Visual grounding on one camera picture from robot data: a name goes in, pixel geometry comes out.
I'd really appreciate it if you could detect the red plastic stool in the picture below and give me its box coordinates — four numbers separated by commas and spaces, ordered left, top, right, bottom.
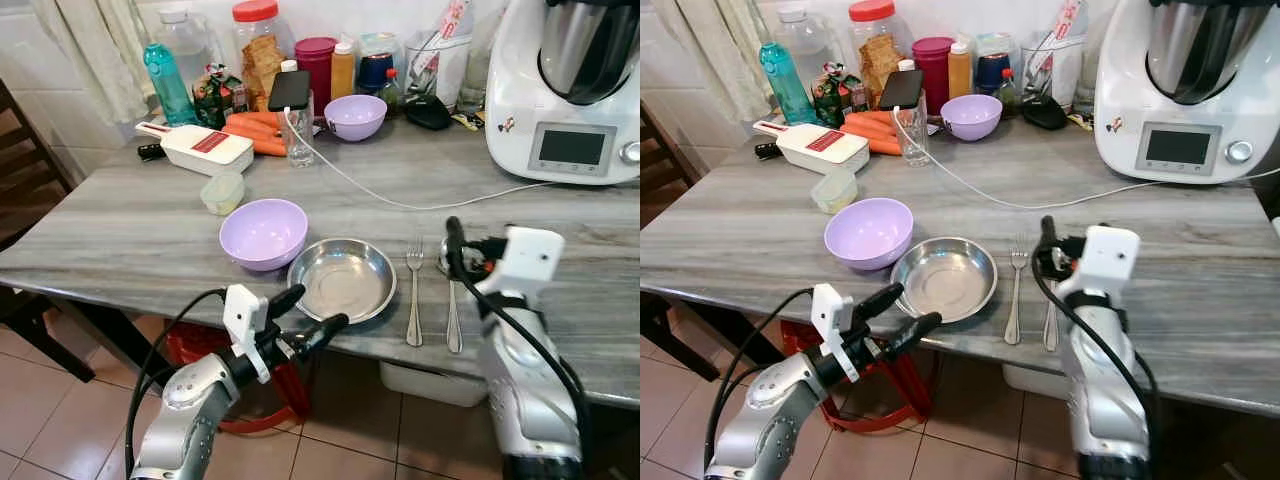
779, 320, 938, 435
164, 320, 313, 435

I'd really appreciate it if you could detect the blue jar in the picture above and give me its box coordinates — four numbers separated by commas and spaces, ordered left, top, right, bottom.
974, 48, 1014, 97
356, 48, 397, 98

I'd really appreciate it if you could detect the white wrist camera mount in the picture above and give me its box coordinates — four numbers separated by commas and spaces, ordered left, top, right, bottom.
1060, 225, 1143, 301
810, 283, 864, 384
480, 226, 565, 297
222, 284, 272, 384

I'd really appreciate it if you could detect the large purple bowl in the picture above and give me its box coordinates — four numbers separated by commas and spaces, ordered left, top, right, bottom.
219, 198, 310, 273
823, 197, 915, 273

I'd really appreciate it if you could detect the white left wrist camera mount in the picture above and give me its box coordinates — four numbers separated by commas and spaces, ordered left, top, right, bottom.
222, 284, 272, 384
810, 283, 864, 384

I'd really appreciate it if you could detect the clear drinking glass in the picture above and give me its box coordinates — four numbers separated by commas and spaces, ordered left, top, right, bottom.
282, 94, 318, 169
892, 94, 932, 168

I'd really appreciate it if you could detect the green snack bag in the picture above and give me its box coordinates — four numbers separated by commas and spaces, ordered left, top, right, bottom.
191, 62, 249, 132
809, 62, 867, 130

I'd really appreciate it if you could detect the small translucent plastic container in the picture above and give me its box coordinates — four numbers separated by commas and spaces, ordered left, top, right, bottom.
199, 170, 247, 217
809, 166, 860, 216

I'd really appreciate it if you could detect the red lidded clear jar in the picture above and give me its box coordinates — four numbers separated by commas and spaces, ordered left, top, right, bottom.
848, 0, 904, 111
231, 0, 287, 113

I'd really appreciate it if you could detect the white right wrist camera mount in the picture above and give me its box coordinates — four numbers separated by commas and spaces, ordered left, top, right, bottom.
480, 226, 565, 297
1060, 225, 1143, 301

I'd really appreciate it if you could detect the magenta plastic container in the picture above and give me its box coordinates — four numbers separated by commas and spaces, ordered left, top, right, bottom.
911, 36, 957, 115
293, 36, 340, 117

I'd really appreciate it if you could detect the silver spoon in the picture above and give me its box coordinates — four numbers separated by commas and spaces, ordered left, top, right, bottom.
436, 238, 465, 355
1040, 272, 1062, 354

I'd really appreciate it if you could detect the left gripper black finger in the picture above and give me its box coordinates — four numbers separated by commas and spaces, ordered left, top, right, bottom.
857, 282, 907, 322
294, 312, 352, 354
886, 311, 945, 358
267, 284, 308, 322

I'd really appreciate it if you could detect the small purple bowl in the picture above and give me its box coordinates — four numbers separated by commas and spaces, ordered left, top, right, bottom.
322, 94, 389, 143
939, 93, 1005, 143

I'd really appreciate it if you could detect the white kitchen food processor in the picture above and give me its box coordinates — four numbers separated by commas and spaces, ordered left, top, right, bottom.
1092, 0, 1280, 185
484, 0, 641, 187

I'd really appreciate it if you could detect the black smartphone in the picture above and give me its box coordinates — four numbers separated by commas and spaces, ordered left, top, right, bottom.
877, 68, 925, 112
267, 69, 313, 114

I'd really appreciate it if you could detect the red and white packet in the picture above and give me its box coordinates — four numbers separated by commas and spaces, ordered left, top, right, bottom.
1034, 0, 1090, 73
415, 0, 472, 77

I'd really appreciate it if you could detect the white charging cable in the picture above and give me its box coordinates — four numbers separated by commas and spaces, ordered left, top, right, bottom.
892, 107, 1280, 212
284, 108, 563, 212

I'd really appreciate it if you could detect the teal water bottle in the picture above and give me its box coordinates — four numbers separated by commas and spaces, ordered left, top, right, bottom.
757, 41, 817, 127
142, 41, 199, 128

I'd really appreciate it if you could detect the white vegetable slicer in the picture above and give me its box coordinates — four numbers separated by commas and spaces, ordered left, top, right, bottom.
751, 119, 872, 177
134, 120, 256, 178

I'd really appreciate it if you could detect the beige curtain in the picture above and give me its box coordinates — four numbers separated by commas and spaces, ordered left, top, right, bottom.
30, 0, 153, 127
654, 0, 773, 127

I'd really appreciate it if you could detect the dark wooden chair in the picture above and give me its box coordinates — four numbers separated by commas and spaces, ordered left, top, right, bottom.
0, 80, 97, 383
640, 104, 723, 383

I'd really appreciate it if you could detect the white plastic bin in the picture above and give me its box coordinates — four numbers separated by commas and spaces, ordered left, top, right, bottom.
1002, 362, 1077, 402
379, 360, 490, 409

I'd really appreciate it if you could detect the orange squeeze bottle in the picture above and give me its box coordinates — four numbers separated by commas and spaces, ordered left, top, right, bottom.
947, 37, 974, 100
330, 38, 357, 102

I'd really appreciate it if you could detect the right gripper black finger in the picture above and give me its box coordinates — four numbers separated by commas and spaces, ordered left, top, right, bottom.
1036, 214, 1060, 274
445, 215, 470, 280

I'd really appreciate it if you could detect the black pouch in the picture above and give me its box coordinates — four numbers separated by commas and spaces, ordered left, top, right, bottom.
403, 94, 454, 132
1019, 94, 1070, 132

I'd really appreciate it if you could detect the round metal plate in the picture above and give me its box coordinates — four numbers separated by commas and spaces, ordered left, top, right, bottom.
890, 236, 1000, 325
287, 237, 399, 325

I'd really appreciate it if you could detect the silver fork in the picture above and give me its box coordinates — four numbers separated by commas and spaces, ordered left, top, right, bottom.
404, 237, 426, 348
1003, 234, 1032, 347

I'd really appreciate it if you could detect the clear plastic bottle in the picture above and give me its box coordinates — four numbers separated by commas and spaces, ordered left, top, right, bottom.
154, 7, 217, 93
774, 7, 837, 91

